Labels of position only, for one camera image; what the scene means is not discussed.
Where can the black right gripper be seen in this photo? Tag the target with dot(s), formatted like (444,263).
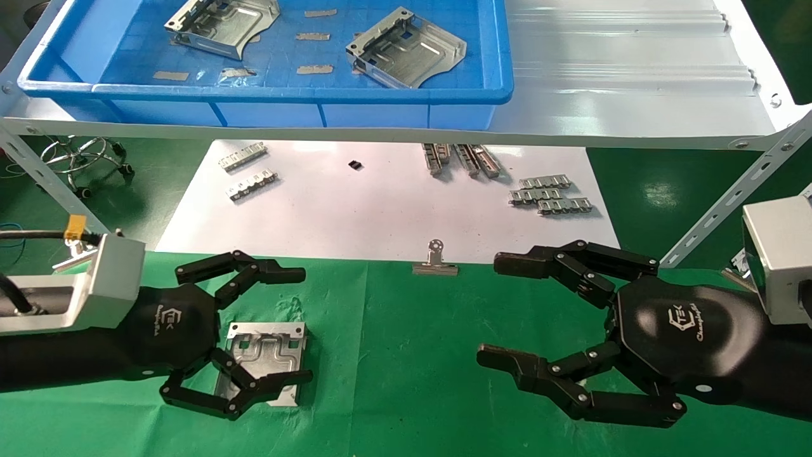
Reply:
(685,336)

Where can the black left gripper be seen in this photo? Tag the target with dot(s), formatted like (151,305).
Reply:
(168,330)

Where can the silver sheet metal bracket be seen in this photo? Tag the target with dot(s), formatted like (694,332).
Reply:
(222,25)
(412,54)
(266,346)

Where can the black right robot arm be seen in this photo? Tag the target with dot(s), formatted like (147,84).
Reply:
(786,368)

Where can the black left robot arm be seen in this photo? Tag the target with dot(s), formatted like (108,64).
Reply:
(63,355)

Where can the white paper sheet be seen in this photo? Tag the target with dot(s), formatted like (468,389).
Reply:
(355,216)

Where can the blue plastic bin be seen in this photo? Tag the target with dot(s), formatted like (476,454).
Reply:
(285,114)

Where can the perforated grey rack strut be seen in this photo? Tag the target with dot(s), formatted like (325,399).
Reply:
(736,190)
(51,184)

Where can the chrome stool base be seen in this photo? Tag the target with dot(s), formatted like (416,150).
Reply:
(82,155)

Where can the white metal rack shelf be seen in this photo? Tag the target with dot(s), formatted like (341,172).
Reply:
(634,76)

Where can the grey metal rail piece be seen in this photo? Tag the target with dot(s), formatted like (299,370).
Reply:
(468,160)
(488,161)
(432,160)
(445,153)

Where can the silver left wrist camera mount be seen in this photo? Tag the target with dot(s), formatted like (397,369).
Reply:
(114,279)

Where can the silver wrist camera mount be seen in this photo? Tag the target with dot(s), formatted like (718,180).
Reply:
(114,279)
(780,254)

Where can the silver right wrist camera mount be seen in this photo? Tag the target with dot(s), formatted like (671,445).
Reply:
(780,254)

